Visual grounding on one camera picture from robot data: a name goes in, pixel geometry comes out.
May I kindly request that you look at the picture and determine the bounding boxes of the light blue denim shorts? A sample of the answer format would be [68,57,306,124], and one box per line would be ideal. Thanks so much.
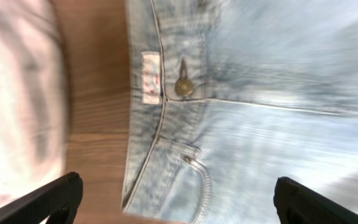
[122,0,358,223]

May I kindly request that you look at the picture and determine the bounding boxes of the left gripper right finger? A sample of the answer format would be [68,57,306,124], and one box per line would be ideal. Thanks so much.
[273,177,358,224]

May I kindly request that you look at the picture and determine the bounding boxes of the beige shorts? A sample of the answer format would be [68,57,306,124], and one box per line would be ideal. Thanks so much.
[0,0,68,208]

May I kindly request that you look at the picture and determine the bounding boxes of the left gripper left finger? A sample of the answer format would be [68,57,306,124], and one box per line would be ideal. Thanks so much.
[0,172,83,224]

